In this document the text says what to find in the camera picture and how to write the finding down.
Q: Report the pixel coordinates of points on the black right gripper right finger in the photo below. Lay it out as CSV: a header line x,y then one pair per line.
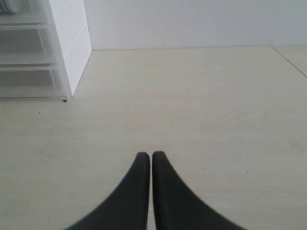
x,y
176,207

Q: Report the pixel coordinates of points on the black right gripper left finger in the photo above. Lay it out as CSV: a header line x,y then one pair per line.
x,y
126,208

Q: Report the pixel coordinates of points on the white bottle teal label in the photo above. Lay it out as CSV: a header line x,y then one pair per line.
x,y
10,6

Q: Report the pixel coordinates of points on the bottom wide clear drawer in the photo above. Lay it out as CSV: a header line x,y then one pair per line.
x,y
31,83

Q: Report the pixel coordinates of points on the wide clear drawer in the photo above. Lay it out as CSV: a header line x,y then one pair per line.
x,y
27,46
31,83

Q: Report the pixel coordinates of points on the white plastic drawer cabinet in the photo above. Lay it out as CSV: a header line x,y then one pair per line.
x,y
69,34

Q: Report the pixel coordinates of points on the middle wide clear drawer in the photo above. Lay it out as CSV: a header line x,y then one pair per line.
x,y
27,46

